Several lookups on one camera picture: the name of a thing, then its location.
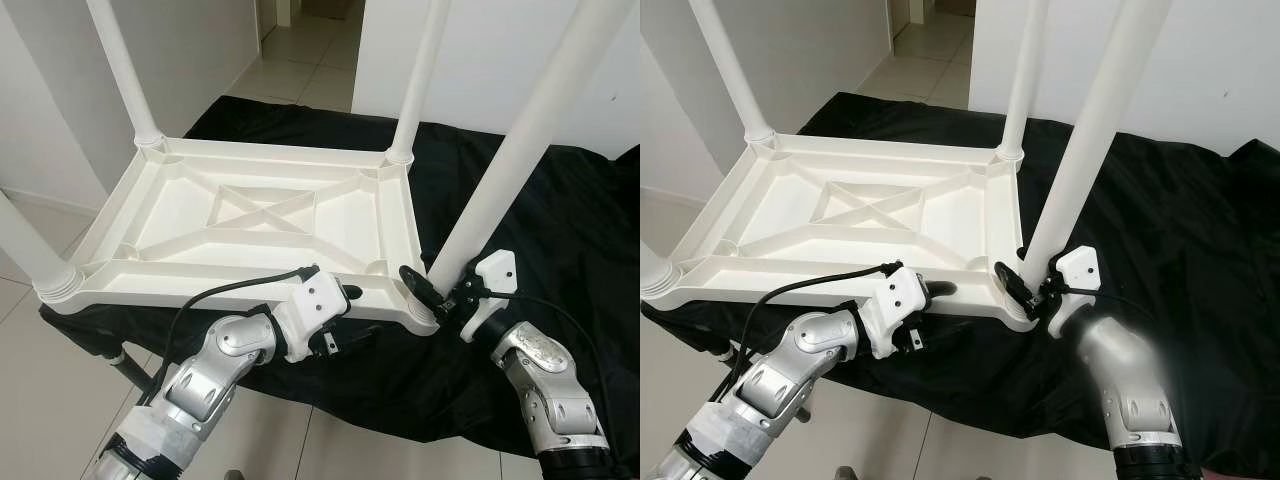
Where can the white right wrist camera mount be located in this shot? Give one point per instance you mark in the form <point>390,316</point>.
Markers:
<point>1078,268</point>
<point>495,272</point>

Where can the red chair seat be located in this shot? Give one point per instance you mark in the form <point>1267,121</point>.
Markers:
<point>1240,474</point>

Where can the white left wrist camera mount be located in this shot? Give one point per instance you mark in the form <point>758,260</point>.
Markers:
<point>315,300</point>
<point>895,298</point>

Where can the white plastic table leg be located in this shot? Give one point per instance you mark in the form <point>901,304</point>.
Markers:
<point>30,250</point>
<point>1095,130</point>
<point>655,275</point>
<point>530,130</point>
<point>120,70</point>
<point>418,70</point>
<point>1025,70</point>
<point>730,70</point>

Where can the white plastic table top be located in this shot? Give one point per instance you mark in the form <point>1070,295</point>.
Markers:
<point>170,215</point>
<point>780,215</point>

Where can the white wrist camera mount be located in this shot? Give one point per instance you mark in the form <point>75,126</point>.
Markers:
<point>895,298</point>
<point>495,272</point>
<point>315,300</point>
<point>1078,268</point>

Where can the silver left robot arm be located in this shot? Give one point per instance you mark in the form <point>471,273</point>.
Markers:
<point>790,375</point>
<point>215,370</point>

